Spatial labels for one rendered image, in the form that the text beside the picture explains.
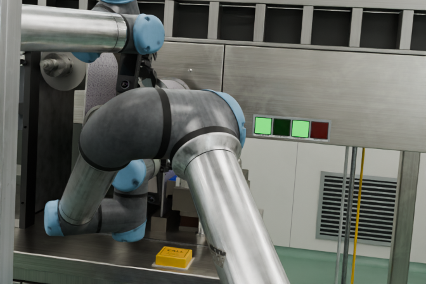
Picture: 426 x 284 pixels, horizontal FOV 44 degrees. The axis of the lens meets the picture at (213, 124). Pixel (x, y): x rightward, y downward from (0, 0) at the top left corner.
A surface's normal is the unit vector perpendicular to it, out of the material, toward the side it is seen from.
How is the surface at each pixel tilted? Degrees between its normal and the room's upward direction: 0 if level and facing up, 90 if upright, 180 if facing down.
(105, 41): 117
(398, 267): 90
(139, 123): 85
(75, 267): 90
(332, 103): 90
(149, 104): 57
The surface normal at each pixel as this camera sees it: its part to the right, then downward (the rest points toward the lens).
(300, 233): -0.18, 0.07
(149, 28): 0.78, 0.11
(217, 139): 0.39, 0.01
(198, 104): 0.27, -0.61
